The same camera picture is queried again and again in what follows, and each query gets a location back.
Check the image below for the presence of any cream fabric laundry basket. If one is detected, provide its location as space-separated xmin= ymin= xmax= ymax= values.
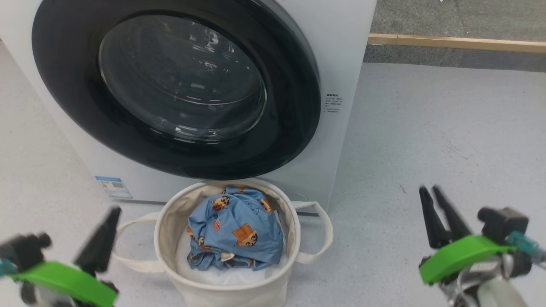
xmin=111 ymin=178 xmax=334 ymax=307

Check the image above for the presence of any teal right camera connector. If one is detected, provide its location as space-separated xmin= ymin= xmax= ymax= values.
xmin=507 ymin=231 xmax=546 ymax=261

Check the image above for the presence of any blue cartoon print pyjama top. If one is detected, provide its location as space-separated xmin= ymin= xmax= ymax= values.
xmin=186 ymin=185 xmax=285 ymax=269

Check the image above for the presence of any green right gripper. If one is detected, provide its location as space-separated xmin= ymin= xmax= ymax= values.
xmin=418 ymin=185 xmax=517 ymax=286

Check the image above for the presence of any white front-load washing machine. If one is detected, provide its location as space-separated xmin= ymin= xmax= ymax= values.
xmin=0 ymin=0 xmax=378 ymax=212

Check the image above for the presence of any wooden floor trim strip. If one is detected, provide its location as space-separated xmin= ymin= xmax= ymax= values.
xmin=367 ymin=33 xmax=546 ymax=54

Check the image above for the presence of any black round washing machine door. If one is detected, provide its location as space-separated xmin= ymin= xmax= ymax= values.
xmin=32 ymin=0 xmax=322 ymax=181

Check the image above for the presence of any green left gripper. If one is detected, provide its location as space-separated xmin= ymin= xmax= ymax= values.
xmin=10 ymin=206 xmax=122 ymax=307

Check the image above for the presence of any blue energy label sticker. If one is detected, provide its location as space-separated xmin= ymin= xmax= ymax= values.
xmin=94 ymin=175 xmax=133 ymax=200

